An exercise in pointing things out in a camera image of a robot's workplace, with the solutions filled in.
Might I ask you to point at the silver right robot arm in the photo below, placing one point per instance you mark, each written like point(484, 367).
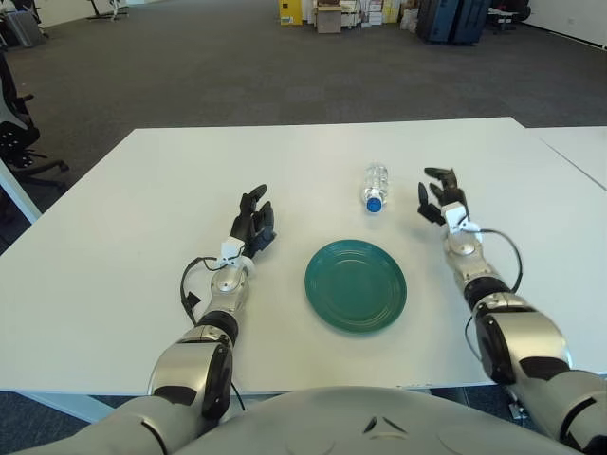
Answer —
point(474, 270)

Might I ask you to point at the white desk leg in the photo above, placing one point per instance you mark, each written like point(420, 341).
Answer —
point(19, 194)

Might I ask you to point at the clear bottle with blue cap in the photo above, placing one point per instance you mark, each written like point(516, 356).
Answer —
point(376, 182)

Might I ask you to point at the black floor stand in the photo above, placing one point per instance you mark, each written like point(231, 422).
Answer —
point(106, 12)

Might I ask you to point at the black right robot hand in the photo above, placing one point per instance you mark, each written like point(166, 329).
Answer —
point(448, 192)

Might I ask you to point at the black office chair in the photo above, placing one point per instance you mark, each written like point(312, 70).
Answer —
point(14, 137)

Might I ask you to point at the yellow box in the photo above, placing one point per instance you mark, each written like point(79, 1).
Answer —
point(290, 12)

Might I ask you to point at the dark blue hard case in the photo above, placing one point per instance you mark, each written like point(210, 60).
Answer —
point(469, 21)

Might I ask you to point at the green round plate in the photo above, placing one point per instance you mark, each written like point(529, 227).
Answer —
point(355, 289)

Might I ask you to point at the black chair with white seat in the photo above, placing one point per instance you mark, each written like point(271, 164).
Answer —
point(505, 16)

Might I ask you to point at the pale yellow carton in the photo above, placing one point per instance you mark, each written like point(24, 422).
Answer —
point(391, 10)

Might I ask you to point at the grey robot torso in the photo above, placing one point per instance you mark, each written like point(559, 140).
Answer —
point(332, 422)

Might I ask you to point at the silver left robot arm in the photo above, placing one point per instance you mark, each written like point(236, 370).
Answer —
point(223, 284)

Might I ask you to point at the grey suitcase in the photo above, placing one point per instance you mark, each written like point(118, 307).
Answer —
point(23, 30)

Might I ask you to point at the white box stack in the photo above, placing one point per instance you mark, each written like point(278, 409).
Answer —
point(373, 14)

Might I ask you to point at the white plastic bag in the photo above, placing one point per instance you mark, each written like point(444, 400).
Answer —
point(409, 20)

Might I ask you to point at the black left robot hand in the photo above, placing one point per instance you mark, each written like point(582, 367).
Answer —
point(251, 223)

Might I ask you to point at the black hard case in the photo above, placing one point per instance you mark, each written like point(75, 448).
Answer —
point(434, 21)

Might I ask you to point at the brown cardboard box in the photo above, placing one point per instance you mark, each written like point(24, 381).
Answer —
point(329, 21)

